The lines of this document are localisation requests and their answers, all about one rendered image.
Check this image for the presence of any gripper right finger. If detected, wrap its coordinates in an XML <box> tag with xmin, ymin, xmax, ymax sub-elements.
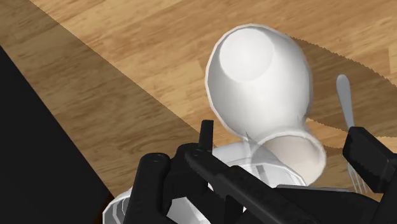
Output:
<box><xmin>342</xmin><ymin>125</ymin><xmax>397</xmax><ymax>224</ymax></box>

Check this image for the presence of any grey fork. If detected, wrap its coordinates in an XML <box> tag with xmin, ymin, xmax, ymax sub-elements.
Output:
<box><xmin>336</xmin><ymin>73</ymin><xmax>370</xmax><ymax>195</ymax></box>

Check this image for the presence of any white vase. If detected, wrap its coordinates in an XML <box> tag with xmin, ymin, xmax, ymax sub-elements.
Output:
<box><xmin>205</xmin><ymin>23</ymin><xmax>328</xmax><ymax>187</ymax></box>

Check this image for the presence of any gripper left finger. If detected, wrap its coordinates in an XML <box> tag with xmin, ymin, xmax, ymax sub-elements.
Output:
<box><xmin>123</xmin><ymin>119</ymin><xmax>321</xmax><ymax>224</ymax></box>

